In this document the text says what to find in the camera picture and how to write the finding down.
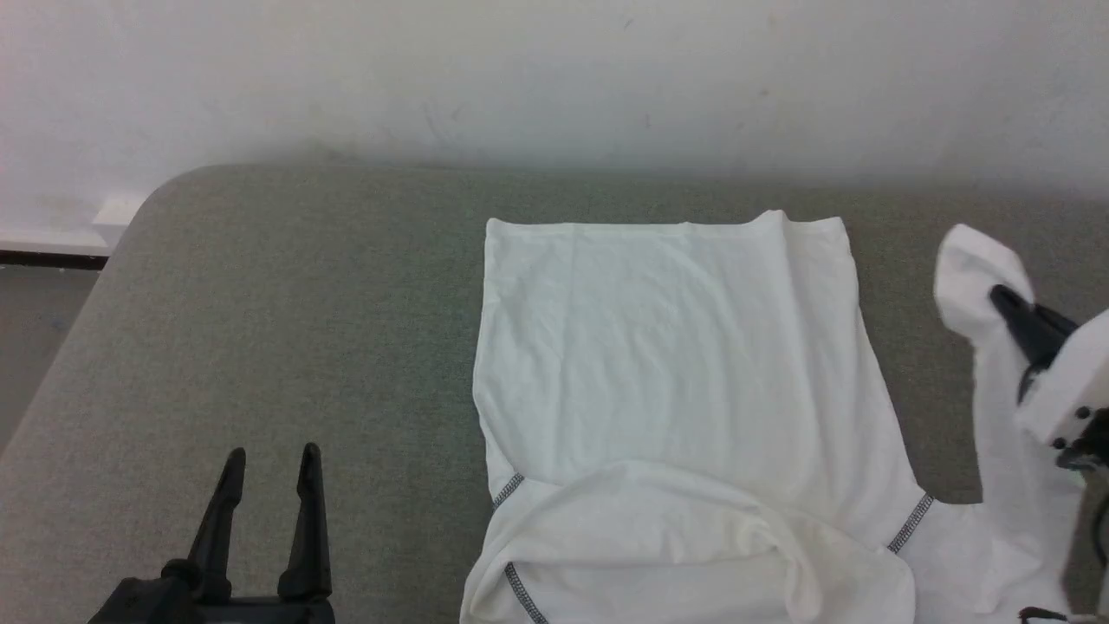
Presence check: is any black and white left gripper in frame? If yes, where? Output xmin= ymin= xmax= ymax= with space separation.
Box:
xmin=186 ymin=444 xmax=336 ymax=624

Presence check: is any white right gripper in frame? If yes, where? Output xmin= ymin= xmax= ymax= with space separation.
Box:
xmin=990 ymin=286 xmax=1109 ymax=473

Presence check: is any white long-sleeve shirt with logo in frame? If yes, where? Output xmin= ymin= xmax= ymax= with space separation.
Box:
xmin=459 ymin=210 xmax=1094 ymax=624

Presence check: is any grey fabric sofa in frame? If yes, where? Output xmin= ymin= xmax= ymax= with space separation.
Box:
xmin=0 ymin=165 xmax=1109 ymax=624

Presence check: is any white skirting board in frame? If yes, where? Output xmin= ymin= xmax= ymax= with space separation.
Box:
xmin=0 ymin=195 xmax=150 ymax=258

